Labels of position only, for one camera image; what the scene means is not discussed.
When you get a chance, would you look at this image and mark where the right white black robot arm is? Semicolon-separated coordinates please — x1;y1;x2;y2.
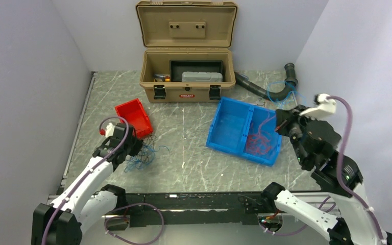
261;105;392;244

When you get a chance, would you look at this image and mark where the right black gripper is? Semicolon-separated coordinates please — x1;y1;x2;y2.
272;103;316;164

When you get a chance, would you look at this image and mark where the yellow orange tool in toolbox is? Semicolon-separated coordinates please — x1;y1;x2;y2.
153;74;171;82

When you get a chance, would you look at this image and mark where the red plastic bin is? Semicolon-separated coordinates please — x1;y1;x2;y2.
115;99;154;138

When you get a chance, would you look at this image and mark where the tan plastic toolbox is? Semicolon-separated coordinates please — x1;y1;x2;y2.
135;1;238;103

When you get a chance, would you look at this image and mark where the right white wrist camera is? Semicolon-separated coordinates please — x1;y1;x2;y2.
299;93;337;119

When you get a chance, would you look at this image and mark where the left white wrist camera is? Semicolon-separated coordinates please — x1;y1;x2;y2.
100;122;125;138

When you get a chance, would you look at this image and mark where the coloured cable bundle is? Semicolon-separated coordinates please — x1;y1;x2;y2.
124;135;169;173

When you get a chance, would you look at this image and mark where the black tray in toolbox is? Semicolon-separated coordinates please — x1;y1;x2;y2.
169;60;225;82

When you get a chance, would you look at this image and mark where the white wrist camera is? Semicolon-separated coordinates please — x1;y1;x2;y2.
100;122;125;138
299;93;337;119

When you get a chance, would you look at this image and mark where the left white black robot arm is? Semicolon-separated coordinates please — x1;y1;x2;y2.
31;121;143;244

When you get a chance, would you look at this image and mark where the black corrugated hose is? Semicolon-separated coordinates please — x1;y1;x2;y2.
234;63;299;102

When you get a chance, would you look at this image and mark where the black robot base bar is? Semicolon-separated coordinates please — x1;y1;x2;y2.
92;191;293;228

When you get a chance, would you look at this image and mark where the grey case in toolbox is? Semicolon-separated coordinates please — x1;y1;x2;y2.
182;71;223;83

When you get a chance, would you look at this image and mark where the blue two-compartment plastic bin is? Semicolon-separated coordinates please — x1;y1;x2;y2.
206;97;282;166

